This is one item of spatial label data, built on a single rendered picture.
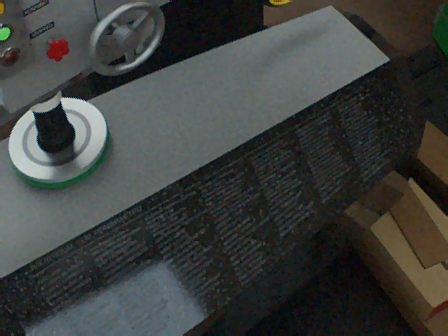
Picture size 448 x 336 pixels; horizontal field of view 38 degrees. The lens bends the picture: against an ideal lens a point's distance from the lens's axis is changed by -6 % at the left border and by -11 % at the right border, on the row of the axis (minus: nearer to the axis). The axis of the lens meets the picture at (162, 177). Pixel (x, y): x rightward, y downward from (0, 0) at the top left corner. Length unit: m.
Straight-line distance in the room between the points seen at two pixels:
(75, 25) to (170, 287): 0.60
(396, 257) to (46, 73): 1.25
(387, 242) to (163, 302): 0.85
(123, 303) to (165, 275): 0.10
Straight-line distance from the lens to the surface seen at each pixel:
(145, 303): 1.43
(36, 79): 1.15
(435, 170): 2.39
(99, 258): 1.38
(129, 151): 1.46
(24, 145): 1.45
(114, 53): 1.29
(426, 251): 2.05
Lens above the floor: 1.96
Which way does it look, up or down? 55 degrees down
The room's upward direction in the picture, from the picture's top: 9 degrees counter-clockwise
